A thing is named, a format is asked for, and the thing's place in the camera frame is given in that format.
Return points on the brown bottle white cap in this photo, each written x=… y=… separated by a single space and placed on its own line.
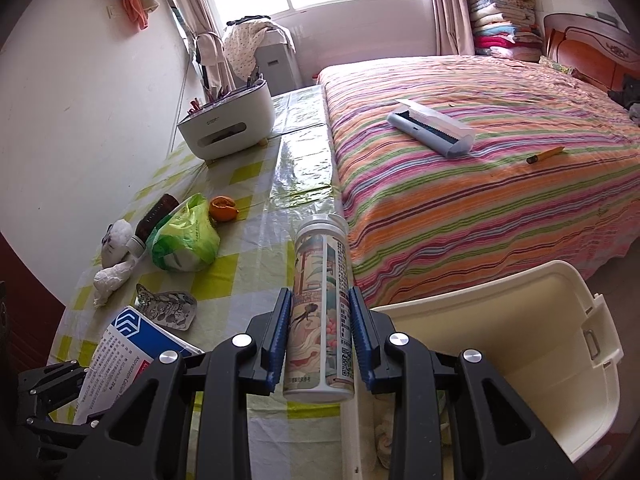
x=137 y=243

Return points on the yellow checkered plastic tablecloth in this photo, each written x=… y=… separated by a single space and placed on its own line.
x=275 y=186

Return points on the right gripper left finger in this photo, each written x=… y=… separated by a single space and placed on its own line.
x=247 y=364

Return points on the orange peel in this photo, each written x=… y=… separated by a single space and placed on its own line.
x=222 y=209

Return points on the printed white cylindrical bottle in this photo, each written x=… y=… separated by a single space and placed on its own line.
x=318 y=361

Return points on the white plush toy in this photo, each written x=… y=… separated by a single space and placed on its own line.
x=114 y=249

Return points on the right pink curtain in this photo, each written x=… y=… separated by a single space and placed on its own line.
x=453 y=31

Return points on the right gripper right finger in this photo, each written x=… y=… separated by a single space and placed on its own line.
x=391 y=361

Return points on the red wooden headboard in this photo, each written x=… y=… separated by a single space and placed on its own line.
x=602 y=53

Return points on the white desk organizer box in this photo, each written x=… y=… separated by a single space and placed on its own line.
x=232 y=124

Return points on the blue white paper box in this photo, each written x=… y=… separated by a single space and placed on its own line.
x=129 y=344

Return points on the green plastic snack bag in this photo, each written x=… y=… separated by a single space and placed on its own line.
x=185 y=240

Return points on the dark clothes on bed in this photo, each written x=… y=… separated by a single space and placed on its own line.
x=628 y=97

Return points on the stack of folded quilts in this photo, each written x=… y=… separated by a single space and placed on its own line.
x=506 y=29

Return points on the blue grey lint roller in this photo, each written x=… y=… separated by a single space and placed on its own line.
x=441 y=133

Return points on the white air conditioner unit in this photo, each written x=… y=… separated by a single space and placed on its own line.
x=276 y=61

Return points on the striped colourful bed cover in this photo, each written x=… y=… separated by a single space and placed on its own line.
x=420 y=224

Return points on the cream plastic trash bin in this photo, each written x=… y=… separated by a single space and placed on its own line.
x=526 y=377

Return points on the patterned cloth on unit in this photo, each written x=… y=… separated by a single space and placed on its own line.
x=243 y=37

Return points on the crumpled white tissue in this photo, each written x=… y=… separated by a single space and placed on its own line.
x=108 y=280

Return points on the left pink curtain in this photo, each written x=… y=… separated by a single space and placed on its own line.
x=217 y=73

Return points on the pink curtain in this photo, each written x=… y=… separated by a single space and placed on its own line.
x=217 y=73
x=453 y=31

